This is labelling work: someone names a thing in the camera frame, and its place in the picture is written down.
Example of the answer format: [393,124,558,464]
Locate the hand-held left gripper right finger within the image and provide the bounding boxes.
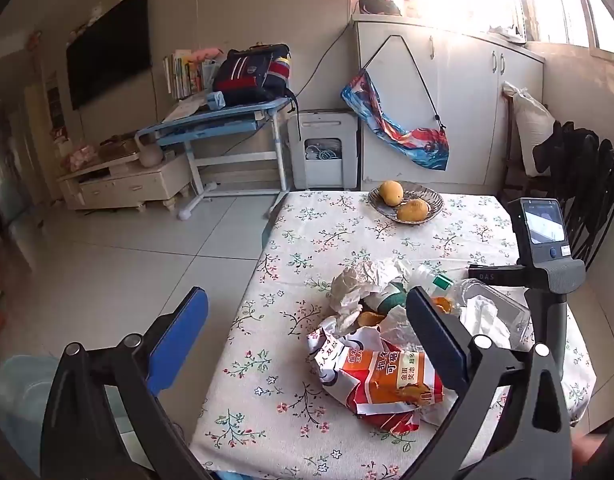
[406,285,575,480]

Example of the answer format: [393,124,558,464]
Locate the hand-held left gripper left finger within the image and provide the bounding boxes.
[39,286,218,480]

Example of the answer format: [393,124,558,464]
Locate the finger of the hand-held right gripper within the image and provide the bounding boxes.
[468,264,527,287]

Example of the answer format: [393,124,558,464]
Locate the clear plastic bottle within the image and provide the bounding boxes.
[411,264,532,353]

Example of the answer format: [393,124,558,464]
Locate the white tissue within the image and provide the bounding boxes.
[459,294,511,351]

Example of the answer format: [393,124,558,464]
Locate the green avocado toy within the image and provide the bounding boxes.
[374,282,410,313]

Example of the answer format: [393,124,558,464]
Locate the orange snack packet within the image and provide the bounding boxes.
[341,347,445,420]

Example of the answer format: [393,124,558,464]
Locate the white paper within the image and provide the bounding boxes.
[328,257,414,334]

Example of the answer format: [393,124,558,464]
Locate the white and red snack packet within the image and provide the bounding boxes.
[307,325,383,411]

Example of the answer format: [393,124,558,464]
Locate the dark patterned fruit plate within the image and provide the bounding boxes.
[368,184,444,226]

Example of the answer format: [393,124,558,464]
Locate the yellow mango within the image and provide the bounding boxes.
[378,180,404,207]
[396,198,430,223]

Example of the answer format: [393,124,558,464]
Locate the black folding chair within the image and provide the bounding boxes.
[532,120,614,272]

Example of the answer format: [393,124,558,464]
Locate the white sack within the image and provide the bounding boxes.
[502,81,556,177]

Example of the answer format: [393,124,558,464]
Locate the floral tablecloth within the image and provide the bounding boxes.
[189,190,598,480]

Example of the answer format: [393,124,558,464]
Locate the pale blue plastic basin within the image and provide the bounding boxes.
[0,355,58,436]

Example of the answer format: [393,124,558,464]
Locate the white television cabinet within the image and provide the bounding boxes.
[57,152,193,211]

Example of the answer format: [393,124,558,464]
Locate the pink floral box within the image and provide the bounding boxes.
[68,145,96,172]

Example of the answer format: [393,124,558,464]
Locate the white floor appliance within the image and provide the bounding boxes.
[287,109,361,191]

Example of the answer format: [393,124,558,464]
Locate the blue study desk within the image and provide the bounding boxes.
[136,97,299,221]

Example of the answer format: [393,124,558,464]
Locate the row of books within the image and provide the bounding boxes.
[163,50,218,101]

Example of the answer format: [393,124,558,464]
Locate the black red backpack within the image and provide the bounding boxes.
[212,44,295,107]

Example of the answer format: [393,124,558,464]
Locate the dark shoes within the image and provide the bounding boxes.
[358,0,402,17]

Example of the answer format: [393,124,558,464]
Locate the colourful drawstring bag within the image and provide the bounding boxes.
[341,35,450,173]

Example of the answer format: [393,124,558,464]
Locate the black power cable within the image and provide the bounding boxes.
[293,25,354,100]

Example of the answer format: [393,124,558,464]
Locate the black wall television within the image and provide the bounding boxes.
[66,0,152,111]

